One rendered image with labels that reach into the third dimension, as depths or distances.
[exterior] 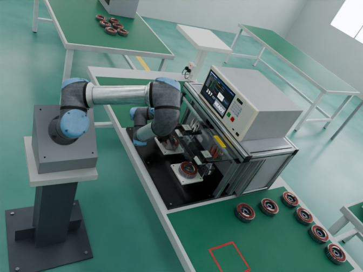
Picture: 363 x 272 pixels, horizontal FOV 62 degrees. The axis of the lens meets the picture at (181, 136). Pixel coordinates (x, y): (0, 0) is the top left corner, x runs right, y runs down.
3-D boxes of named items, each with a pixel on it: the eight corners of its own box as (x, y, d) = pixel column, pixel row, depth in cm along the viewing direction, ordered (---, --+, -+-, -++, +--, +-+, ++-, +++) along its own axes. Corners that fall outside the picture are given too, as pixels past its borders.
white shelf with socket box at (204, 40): (178, 95, 252) (199, 45, 226) (160, 72, 274) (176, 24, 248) (210, 96, 272) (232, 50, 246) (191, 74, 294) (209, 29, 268)
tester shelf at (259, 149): (242, 163, 153) (246, 156, 151) (182, 87, 194) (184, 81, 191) (295, 155, 178) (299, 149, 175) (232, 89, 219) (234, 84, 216)
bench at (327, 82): (296, 133, 446) (327, 90, 403) (221, 60, 571) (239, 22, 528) (329, 130, 496) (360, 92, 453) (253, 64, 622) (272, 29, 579)
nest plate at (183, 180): (181, 184, 169) (182, 183, 169) (170, 165, 178) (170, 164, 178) (202, 181, 178) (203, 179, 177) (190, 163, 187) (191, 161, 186)
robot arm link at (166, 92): (54, 108, 130) (179, 108, 127) (56, 75, 133) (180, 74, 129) (66, 115, 142) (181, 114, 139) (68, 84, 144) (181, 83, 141)
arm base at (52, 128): (46, 143, 143) (50, 141, 135) (49, 112, 145) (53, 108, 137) (78, 147, 151) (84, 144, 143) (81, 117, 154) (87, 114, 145)
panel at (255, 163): (236, 194, 179) (261, 158, 162) (185, 123, 219) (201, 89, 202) (237, 194, 180) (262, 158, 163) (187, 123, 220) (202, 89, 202)
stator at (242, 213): (235, 203, 176) (238, 199, 174) (253, 211, 176) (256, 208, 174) (233, 217, 167) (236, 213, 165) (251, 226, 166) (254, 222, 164)
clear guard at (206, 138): (194, 172, 145) (198, 163, 142) (172, 138, 159) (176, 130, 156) (242, 164, 163) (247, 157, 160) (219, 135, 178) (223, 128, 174)
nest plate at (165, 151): (163, 155, 184) (164, 153, 183) (154, 138, 193) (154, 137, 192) (183, 153, 192) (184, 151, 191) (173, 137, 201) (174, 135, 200)
